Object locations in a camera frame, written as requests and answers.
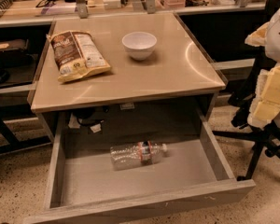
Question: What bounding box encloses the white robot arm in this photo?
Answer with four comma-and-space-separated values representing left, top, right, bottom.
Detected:
245, 8, 280, 129

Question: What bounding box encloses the clear plastic water bottle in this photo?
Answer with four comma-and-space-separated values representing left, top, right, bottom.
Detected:
110, 141, 168, 171

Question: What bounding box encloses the black office chair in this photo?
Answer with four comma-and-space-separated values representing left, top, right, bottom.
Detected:
214, 0, 280, 181

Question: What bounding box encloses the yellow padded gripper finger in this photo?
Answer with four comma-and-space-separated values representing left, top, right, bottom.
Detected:
245, 22, 269, 47
247, 63, 280, 129

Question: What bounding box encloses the white ceramic bowl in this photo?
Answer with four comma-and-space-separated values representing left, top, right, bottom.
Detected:
121, 32, 157, 61

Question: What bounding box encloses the open grey wooden drawer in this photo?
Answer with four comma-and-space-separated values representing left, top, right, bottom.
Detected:
23, 110, 255, 224

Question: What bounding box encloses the grey cabinet with counter top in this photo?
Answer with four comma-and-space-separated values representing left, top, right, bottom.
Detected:
31, 13, 225, 130

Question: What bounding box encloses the brown yellow chip bag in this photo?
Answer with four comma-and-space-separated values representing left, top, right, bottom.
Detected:
48, 30, 111, 83

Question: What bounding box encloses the black cable under counter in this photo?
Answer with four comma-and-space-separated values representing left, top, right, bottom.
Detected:
72, 105, 110, 128

